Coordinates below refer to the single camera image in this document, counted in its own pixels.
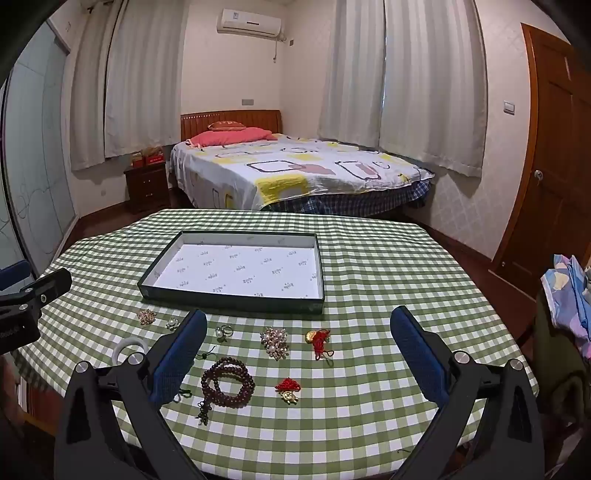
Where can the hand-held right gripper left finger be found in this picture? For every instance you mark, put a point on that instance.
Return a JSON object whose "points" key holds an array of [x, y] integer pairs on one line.
{"points": [[180, 355]]}

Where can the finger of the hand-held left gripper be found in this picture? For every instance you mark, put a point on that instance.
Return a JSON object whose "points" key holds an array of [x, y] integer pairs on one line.
{"points": [[51, 282], [14, 273]]}

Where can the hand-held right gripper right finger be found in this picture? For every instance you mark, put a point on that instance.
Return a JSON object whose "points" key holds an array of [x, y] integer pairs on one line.
{"points": [[422, 355]]}

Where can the white jade bangle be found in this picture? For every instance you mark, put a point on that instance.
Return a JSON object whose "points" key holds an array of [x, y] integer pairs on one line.
{"points": [[131, 339]]}

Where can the small gold brooch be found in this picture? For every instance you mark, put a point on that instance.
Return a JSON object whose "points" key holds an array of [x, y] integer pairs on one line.
{"points": [[147, 316]]}

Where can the pearl flower brooch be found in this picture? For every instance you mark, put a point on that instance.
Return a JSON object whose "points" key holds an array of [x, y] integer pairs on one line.
{"points": [[274, 344]]}

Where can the dark green shallow box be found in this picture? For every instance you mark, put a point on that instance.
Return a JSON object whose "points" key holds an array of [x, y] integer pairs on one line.
{"points": [[240, 272]]}

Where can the red knot gold coin charm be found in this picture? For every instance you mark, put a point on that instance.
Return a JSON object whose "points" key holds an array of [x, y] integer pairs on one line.
{"points": [[287, 387]]}

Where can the small pearl earring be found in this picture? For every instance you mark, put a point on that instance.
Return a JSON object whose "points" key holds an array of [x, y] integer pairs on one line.
{"points": [[172, 324]]}

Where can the red knot gold ingot charm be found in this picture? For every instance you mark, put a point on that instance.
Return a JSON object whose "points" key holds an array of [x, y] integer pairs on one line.
{"points": [[319, 344]]}

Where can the green checkered tablecloth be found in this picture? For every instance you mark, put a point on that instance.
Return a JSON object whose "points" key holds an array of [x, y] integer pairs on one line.
{"points": [[369, 258]]}

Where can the glass wardrobe sliding door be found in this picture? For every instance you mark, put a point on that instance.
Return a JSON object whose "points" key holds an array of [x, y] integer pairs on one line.
{"points": [[37, 152]]}

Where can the dark wooden nightstand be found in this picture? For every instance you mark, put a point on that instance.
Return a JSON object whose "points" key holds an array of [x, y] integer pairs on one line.
{"points": [[147, 187]]}

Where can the dark green cloth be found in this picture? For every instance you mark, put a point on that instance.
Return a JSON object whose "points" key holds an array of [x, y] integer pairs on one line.
{"points": [[558, 369]]}

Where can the red gift box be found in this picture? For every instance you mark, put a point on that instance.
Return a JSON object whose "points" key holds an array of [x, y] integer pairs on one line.
{"points": [[155, 157], [138, 160]]}

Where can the pastel patterned cloth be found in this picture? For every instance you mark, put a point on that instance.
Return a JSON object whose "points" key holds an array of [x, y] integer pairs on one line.
{"points": [[565, 295]]}

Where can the blue plaid bed sheet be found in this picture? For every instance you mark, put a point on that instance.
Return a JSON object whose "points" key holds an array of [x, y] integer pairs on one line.
{"points": [[360, 199]]}

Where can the white curtain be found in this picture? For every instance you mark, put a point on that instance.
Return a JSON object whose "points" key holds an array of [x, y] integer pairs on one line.
{"points": [[434, 87], [87, 92], [143, 78], [353, 74]]}

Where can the white patterned bed cover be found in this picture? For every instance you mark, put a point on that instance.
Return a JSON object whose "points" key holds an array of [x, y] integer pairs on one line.
{"points": [[286, 170]]}

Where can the pink pillow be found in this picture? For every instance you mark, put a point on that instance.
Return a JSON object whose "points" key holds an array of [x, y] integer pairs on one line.
{"points": [[231, 137]]}

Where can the wooden door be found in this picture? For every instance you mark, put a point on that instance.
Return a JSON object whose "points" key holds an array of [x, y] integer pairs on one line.
{"points": [[549, 161]]}

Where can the small red cushion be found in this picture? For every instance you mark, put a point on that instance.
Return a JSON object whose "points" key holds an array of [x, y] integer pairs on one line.
{"points": [[226, 125]]}

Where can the wooden bed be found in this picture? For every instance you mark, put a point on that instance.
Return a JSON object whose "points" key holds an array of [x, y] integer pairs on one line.
{"points": [[231, 117]]}

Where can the white air conditioner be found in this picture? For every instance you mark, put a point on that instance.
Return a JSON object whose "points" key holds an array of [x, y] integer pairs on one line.
{"points": [[249, 21]]}

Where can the wall light switch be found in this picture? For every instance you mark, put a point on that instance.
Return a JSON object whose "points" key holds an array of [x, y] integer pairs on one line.
{"points": [[509, 108]]}

